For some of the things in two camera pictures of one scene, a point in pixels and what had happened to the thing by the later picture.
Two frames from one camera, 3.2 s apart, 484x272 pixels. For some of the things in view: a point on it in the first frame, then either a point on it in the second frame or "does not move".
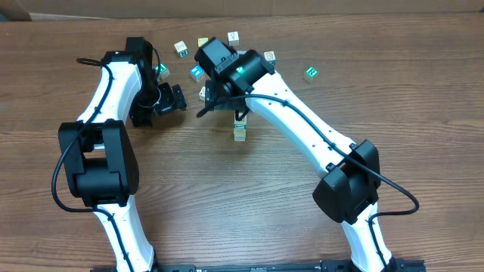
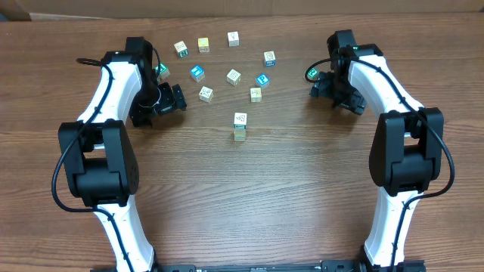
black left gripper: x=139 y=111 does not move
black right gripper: x=218 y=102 to x=324 y=88
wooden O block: x=202 y=93 does not move
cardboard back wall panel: x=59 y=10 does not move
